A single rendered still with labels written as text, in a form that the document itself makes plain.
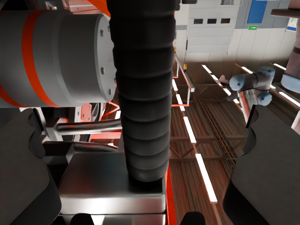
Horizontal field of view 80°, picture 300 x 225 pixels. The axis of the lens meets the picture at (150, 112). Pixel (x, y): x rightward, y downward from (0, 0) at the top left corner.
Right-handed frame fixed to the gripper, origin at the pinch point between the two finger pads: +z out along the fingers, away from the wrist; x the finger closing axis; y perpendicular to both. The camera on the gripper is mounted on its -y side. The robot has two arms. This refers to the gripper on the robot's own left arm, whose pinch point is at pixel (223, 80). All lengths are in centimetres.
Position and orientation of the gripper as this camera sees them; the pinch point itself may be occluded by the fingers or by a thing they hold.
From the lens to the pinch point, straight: 134.5
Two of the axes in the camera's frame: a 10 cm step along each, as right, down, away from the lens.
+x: -9.6, 0.4, -2.9
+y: 1.1, -8.6, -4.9
